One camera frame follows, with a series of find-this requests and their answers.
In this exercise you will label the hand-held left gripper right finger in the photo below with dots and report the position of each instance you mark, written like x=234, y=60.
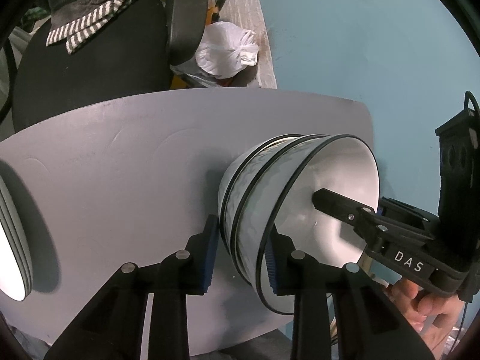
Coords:
x=270, y=266

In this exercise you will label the dark grey hoodie striped cuffs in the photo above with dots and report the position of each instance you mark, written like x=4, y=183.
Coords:
x=71, y=0

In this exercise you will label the knotted white plastic bag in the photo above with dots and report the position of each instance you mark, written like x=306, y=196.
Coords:
x=225, y=50

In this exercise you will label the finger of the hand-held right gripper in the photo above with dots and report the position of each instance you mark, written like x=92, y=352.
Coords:
x=337, y=208

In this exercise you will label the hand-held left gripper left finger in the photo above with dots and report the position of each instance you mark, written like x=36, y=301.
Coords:
x=210, y=258

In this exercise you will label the white bowl with black rim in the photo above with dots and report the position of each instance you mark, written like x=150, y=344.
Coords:
x=255, y=210
x=337, y=180
x=234, y=176

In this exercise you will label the person's right hand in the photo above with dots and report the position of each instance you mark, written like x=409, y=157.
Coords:
x=435, y=307

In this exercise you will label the black office chair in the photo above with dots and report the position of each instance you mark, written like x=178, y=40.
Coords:
x=93, y=63

